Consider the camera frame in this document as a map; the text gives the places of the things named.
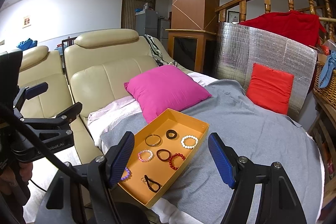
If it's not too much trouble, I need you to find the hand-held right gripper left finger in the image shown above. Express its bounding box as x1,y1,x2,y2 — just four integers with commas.
34,131,135,224

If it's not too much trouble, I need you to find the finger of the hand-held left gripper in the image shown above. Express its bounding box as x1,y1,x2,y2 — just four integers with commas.
21,101,83,131
13,82,49,109

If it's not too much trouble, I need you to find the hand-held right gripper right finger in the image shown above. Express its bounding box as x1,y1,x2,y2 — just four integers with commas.
208,132,307,224

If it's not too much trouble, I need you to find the purple bead bracelet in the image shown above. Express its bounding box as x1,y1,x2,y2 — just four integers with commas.
120,167,132,182

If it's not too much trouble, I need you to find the pink multicolour bead bracelet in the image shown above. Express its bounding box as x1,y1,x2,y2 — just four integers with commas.
138,149,154,162

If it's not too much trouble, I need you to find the thin black hair tie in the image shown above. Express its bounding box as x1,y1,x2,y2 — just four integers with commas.
144,175,161,191

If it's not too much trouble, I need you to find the dark red hair tie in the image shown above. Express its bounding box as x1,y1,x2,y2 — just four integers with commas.
156,149,171,162

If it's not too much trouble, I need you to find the white bead bracelet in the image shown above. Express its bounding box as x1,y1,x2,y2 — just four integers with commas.
181,135,197,149

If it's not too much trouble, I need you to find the red bead bracelet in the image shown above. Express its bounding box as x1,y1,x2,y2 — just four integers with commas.
168,153,186,170

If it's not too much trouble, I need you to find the orange cardboard box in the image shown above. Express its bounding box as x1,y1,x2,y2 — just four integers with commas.
117,108,210,209

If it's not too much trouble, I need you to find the person's left hand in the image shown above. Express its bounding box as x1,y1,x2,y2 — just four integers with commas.
0,161,33,189

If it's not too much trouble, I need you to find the gold bangle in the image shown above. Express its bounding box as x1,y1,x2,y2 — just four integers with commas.
145,134,161,146

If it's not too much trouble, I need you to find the grey cloth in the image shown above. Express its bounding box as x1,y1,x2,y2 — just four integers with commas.
100,79,324,224

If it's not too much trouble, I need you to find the blue cloth pile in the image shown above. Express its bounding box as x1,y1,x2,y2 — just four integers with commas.
17,39,38,51

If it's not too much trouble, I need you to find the beige leather sofa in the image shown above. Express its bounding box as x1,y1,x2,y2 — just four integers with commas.
0,28,195,177

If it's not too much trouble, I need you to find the magenta pillow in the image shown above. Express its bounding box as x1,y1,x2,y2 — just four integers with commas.
124,66,213,123

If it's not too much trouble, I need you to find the red pillow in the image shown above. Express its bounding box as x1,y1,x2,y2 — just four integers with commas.
246,63,294,115

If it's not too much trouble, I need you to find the black white patterned cloth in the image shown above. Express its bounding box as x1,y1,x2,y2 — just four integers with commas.
144,34,164,67

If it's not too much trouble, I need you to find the silver foil insulation board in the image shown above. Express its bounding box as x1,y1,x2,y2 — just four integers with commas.
215,21,318,119

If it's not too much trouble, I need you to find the wooden glass cabinet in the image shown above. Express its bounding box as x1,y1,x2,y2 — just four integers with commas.
166,28,219,75

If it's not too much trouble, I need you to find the grey refrigerator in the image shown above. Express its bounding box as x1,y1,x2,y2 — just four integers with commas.
135,9,159,39

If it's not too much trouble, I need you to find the silver refrigerator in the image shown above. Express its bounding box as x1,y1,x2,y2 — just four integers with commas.
158,19,170,48

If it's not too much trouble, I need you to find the wicker basket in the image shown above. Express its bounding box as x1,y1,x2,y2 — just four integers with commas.
312,61,336,104

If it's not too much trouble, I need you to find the small framed picture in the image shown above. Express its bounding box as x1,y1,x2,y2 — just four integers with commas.
228,11,240,24

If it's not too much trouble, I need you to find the red cloth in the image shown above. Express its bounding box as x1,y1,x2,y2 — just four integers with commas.
238,11,327,47

